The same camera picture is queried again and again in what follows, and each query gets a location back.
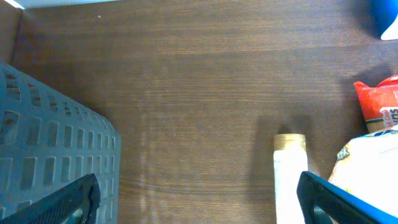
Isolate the orange spaghetti packet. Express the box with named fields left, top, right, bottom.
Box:
left=354, top=75, right=397, bottom=133

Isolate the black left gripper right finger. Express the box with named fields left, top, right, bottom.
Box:
left=297, top=171, right=397, bottom=224

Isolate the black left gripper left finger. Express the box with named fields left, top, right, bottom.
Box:
left=1, top=174, right=101, bottom=224

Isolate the grey plastic mesh basket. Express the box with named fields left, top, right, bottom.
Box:
left=1, top=63, right=121, bottom=223

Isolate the white barcode scanner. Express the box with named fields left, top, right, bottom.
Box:
left=372, top=0, right=397, bottom=40

